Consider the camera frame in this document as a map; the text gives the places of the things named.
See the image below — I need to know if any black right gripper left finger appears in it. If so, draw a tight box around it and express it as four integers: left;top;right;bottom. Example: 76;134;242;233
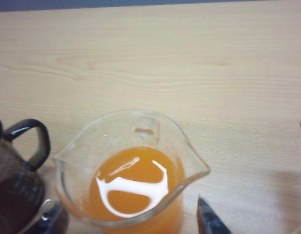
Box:
22;198;69;234

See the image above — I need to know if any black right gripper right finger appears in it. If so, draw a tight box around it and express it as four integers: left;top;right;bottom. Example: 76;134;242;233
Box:
196;194;233;234

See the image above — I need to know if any clear cup with orange juice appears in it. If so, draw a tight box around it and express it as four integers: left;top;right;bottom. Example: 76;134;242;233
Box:
52;110;211;234

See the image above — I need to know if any smoky grey measuring cup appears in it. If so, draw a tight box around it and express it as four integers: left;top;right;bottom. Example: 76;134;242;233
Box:
0;116;52;234

